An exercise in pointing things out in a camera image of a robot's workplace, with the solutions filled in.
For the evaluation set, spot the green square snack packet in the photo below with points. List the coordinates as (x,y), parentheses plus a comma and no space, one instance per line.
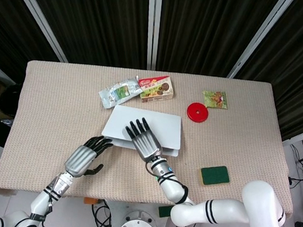
(216,98)

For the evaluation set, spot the silver Apple laptop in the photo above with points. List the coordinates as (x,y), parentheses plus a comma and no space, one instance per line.
(166,131)

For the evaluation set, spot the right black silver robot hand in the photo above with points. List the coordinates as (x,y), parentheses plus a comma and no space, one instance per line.
(146,143)

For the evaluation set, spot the dark green sponge block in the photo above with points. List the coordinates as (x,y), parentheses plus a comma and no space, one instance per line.
(164,212)

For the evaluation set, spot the red round plastic disc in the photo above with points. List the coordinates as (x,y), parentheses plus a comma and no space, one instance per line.
(194,116)

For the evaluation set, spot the cookie box with red label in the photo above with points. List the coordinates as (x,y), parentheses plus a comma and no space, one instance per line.
(157,90)

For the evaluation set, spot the silver green snack pouch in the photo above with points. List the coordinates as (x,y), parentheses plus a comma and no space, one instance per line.
(115,94)

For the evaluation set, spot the green yellow scouring sponge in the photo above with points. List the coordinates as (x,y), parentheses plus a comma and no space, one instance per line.
(214,175)

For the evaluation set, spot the beige woven tablecloth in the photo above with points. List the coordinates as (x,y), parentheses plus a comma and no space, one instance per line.
(45,124)

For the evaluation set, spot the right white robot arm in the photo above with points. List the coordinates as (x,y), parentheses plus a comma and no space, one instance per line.
(258,207)

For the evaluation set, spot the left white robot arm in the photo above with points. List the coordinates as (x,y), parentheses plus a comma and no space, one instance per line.
(44,199)

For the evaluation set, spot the small orange plastic piece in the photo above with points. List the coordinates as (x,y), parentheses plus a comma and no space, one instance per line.
(90,200)

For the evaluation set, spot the black pleated curtain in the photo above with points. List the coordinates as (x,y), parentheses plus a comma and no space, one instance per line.
(96,19)
(202,30)
(12,25)
(301,66)

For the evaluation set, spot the white aluminium frame post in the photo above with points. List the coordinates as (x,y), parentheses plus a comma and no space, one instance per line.
(40,14)
(153,25)
(255,40)

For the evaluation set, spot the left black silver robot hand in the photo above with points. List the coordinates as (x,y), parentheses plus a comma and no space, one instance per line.
(81,160)

